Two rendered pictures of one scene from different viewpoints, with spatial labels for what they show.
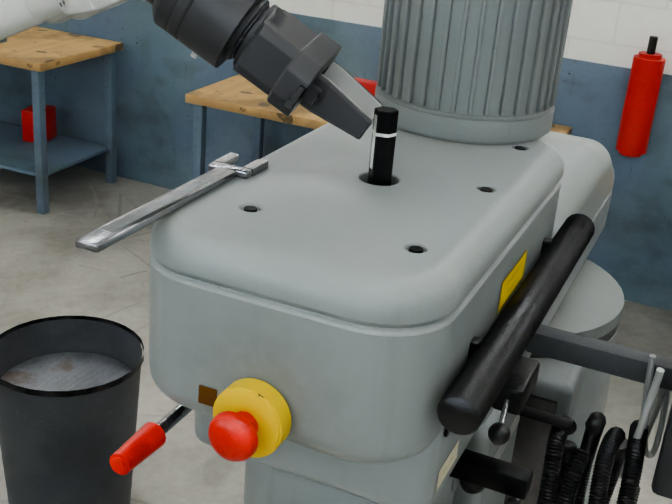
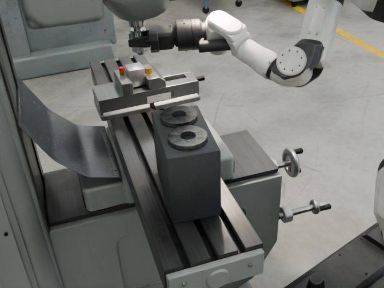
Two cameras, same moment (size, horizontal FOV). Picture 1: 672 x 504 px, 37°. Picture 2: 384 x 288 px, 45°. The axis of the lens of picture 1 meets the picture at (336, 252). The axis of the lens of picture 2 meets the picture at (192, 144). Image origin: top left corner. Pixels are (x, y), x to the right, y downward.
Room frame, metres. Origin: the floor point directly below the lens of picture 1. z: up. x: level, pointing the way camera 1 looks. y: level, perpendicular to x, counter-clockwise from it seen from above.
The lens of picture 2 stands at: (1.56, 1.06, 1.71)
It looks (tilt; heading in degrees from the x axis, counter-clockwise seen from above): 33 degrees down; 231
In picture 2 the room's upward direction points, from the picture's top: 3 degrees counter-clockwise
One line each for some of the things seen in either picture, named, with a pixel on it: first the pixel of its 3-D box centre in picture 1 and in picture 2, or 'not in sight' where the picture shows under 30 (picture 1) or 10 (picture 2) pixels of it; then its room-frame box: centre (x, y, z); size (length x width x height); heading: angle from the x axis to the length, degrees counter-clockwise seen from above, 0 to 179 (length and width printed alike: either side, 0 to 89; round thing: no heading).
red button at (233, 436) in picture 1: (236, 432); not in sight; (0.63, 0.06, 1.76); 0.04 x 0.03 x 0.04; 68
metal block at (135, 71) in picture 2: not in sight; (135, 75); (0.81, -0.16, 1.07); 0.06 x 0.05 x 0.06; 70
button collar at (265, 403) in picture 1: (251, 417); not in sight; (0.65, 0.05, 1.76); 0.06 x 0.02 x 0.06; 68
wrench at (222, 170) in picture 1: (177, 197); not in sight; (0.76, 0.13, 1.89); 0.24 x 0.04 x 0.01; 158
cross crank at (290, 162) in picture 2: not in sight; (282, 164); (0.40, 0.16, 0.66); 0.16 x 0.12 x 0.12; 158
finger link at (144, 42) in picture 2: not in sight; (139, 43); (0.88, -0.01, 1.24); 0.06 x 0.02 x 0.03; 145
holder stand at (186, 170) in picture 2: not in sight; (185, 159); (1.00, 0.33, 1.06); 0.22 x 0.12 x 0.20; 63
